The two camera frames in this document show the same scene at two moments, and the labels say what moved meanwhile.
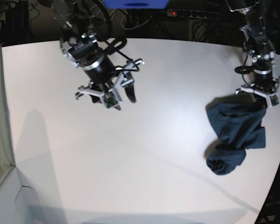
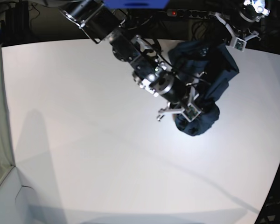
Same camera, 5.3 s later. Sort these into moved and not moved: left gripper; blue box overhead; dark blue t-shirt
Moved: left gripper; dark blue t-shirt
Not moved: blue box overhead
